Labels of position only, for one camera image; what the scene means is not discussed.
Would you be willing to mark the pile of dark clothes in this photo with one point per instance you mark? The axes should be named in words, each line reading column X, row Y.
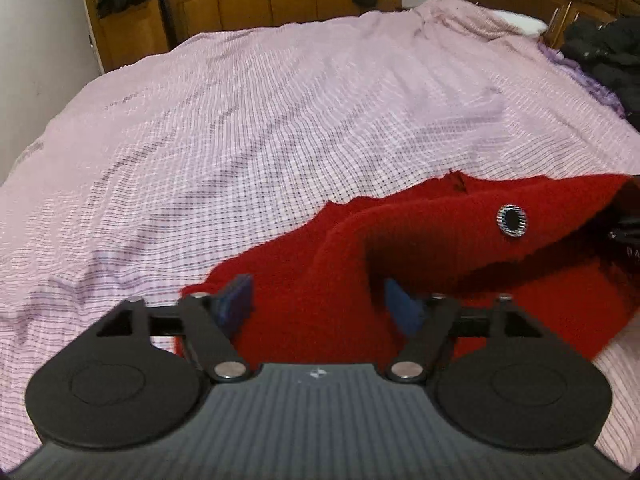
column 607, row 55

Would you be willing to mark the red knitted sweater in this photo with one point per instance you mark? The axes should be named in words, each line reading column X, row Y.
column 310, row 270

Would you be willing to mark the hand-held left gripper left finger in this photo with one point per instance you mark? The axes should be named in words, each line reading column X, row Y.
column 232, row 302

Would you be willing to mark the pink checked bedsheet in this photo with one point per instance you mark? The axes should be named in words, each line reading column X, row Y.
column 250, row 135

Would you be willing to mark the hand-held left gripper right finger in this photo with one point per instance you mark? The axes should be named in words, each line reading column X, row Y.
column 402, row 310

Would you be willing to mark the white pillow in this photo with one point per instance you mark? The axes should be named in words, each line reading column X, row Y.
column 522, row 22

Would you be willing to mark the purple cloth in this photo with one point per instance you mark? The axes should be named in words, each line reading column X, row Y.
column 590, row 80

